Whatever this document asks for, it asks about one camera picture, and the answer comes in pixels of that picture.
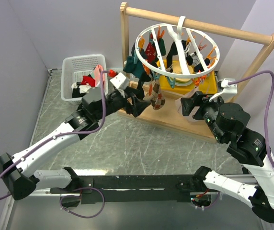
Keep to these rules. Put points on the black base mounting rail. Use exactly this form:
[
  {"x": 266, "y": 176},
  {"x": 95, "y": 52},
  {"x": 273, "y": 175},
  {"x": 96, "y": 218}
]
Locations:
[{"x": 133, "y": 188}]

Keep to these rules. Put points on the pink patterned sock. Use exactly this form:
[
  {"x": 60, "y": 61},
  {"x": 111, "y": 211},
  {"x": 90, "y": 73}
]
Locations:
[{"x": 95, "y": 74}]

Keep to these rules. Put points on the red snowflake sock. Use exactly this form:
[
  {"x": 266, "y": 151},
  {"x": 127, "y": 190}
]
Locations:
[{"x": 151, "y": 53}]

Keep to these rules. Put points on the teal green sock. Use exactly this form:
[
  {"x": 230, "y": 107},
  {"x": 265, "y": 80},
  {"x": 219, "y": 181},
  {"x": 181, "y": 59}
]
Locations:
[{"x": 140, "y": 73}]

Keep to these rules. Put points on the white round clip hanger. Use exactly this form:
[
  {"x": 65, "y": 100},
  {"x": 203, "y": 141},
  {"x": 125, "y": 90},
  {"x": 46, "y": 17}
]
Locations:
[{"x": 183, "y": 40}]

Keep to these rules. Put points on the white plastic laundry basket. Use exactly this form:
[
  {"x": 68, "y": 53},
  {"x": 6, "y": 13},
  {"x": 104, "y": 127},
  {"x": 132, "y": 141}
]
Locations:
[{"x": 73, "y": 70}]

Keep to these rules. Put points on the argyle patterned knit sock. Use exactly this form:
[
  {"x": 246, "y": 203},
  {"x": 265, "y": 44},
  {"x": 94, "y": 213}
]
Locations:
[{"x": 155, "y": 96}]

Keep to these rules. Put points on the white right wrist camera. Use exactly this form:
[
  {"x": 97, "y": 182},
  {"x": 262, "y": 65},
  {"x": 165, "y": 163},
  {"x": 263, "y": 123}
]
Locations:
[{"x": 225, "y": 90}]

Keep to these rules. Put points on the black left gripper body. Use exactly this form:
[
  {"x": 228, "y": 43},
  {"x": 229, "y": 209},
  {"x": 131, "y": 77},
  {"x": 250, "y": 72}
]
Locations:
[{"x": 116, "y": 101}]

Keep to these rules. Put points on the wooden hanger rack frame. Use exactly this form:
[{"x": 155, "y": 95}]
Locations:
[{"x": 169, "y": 118}]

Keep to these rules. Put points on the yellow plastic tray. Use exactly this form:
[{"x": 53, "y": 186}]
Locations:
[{"x": 183, "y": 86}]

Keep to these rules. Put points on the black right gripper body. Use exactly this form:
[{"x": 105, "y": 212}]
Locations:
[{"x": 208, "y": 109}]

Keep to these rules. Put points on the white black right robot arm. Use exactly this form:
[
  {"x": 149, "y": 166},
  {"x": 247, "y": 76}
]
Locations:
[{"x": 251, "y": 152}]

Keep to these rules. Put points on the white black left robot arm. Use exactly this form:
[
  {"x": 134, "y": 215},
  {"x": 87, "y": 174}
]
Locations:
[{"x": 20, "y": 172}]

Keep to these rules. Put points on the long black sock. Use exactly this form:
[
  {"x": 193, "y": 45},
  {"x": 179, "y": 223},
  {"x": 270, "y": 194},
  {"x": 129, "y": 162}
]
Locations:
[{"x": 169, "y": 59}]

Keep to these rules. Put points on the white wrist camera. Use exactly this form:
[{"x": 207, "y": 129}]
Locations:
[
  {"x": 119, "y": 80},
  {"x": 225, "y": 90}
]

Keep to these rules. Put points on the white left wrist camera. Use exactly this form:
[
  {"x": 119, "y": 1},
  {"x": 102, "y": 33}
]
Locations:
[{"x": 119, "y": 80}]

